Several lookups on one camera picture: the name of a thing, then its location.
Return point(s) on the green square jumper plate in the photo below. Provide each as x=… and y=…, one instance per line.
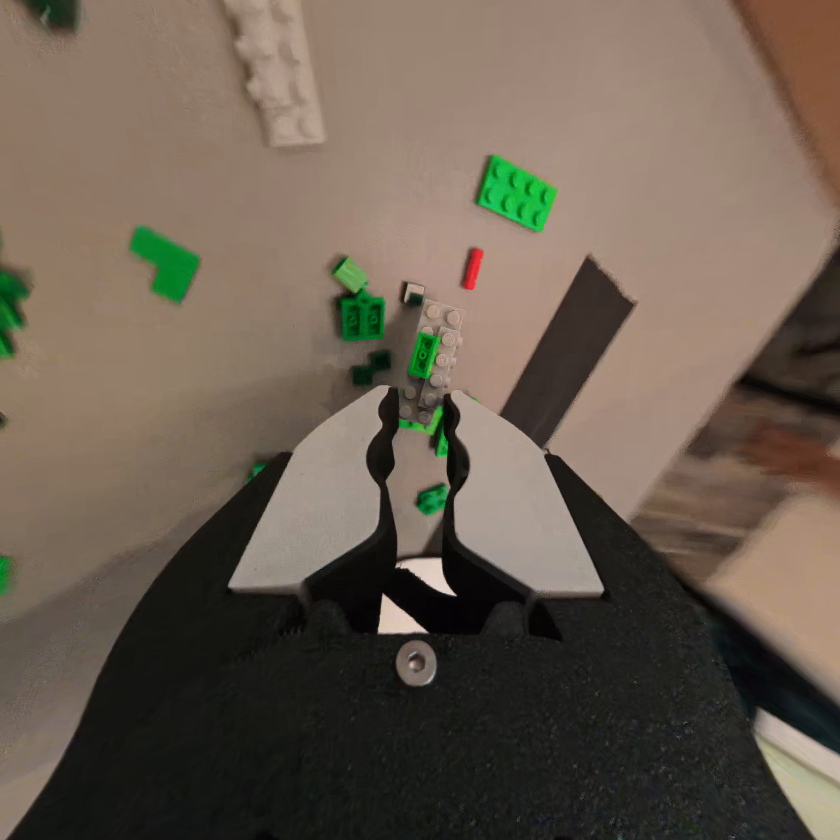
x=362, y=317

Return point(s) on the dark green stepped piece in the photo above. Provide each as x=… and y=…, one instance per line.
x=371, y=369

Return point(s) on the bright green slope brick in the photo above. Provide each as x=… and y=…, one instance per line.
x=350, y=274

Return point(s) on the bright green rounded piece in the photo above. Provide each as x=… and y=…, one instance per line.
x=10, y=308
x=5, y=574

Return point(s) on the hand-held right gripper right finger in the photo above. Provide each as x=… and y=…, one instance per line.
x=518, y=518

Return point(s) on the dark green small tile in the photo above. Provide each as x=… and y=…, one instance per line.
x=413, y=296

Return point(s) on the dark green brick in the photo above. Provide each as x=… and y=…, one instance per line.
x=59, y=13

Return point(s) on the medium green studded plate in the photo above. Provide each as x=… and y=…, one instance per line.
x=423, y=428

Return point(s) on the small red bar piece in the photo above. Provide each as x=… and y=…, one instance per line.
x=472, y=269

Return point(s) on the large green studded plate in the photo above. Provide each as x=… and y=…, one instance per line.
x=515, y=193

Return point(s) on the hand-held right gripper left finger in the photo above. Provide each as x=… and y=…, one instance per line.
x=315, y=512

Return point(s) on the grey plate with green brick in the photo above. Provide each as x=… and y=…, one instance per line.
x=446, y=321

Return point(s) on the green L-shaped flat tile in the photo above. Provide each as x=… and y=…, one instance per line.
x=170, y=269

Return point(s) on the grey desk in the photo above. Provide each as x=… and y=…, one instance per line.
x=590, y=98

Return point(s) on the light grey studded plate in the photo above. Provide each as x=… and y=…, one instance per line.
x=262, y=33
x=292, y=111

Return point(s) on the small green plate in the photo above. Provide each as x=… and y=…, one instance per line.
x=257, y=471
x=432, y=500

